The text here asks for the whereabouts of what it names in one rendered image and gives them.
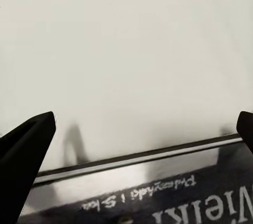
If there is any hardback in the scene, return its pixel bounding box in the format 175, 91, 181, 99
16, 132, 253, 224

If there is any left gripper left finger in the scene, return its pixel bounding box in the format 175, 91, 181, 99
0, 111, 56, 224

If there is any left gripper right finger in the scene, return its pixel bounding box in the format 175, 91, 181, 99
236, 111, 253, 154

